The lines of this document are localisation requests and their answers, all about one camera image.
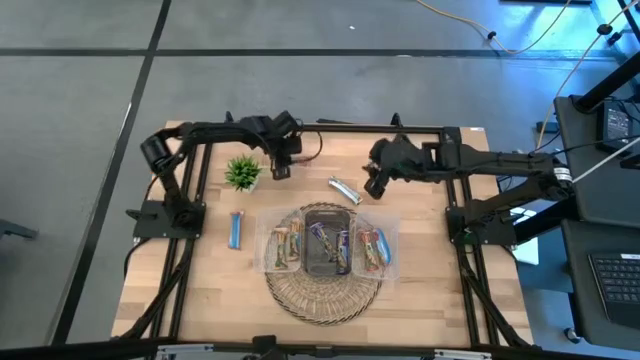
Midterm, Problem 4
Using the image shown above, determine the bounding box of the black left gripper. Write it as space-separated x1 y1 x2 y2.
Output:
256 110 304 181

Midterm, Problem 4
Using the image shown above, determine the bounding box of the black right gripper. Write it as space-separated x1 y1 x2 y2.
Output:
363 134 427 200

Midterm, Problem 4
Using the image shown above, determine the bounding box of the silver granola bar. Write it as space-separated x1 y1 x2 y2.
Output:
327 175 364 206

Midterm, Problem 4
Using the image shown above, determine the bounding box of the small green potted plant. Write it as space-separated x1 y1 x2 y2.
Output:
223 153 264 194

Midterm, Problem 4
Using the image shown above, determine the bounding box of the black plastic tray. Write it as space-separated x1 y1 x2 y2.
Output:
302 208 354 278

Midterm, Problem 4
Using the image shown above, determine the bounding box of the round woven placemat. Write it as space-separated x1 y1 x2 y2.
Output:
263 201 387 327

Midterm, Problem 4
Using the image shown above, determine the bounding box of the white sheet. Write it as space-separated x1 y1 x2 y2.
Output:
509 207 541 266

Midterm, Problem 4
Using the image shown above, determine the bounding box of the dark grey side desk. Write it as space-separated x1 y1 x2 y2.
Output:
559 218 640 351
553 94 640 229

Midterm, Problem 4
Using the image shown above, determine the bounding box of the black power supply box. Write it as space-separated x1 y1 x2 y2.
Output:
595 101 637 155

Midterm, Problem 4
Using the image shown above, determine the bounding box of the black stand pole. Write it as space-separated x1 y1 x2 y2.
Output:
572 52 640 114

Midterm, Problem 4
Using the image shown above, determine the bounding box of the black keyboard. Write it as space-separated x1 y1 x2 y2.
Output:
588 252 640 329

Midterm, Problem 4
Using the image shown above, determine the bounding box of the dark furniture foot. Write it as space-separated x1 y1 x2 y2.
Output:
0 218 40 242

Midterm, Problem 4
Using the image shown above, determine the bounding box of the yellow cable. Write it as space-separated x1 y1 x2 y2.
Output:
414 0 574 55

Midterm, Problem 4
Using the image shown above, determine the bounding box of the white cable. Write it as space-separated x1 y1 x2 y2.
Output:
571 148 640 184

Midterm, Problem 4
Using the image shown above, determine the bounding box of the beige cable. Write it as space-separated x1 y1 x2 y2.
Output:
535 0 640 149

